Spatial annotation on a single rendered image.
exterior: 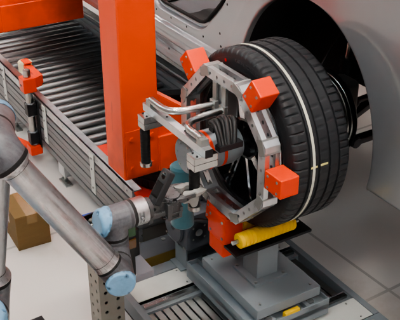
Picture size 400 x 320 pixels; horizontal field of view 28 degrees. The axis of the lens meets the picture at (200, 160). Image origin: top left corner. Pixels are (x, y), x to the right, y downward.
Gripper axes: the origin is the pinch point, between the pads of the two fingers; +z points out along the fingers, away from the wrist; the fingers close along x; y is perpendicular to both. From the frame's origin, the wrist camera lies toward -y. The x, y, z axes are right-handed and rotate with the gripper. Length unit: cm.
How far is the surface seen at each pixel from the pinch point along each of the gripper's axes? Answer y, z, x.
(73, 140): 48, 11, -137
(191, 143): -13.9, -0.5, -4.3
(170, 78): 50, 92, -184
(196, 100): -9.2, 23.0, -40.0
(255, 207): 11.6, 19.0, 5.3
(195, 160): -11.4, -3.1, 2.5
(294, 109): -23.3, 30.6, 8.2
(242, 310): 68, 24, -8
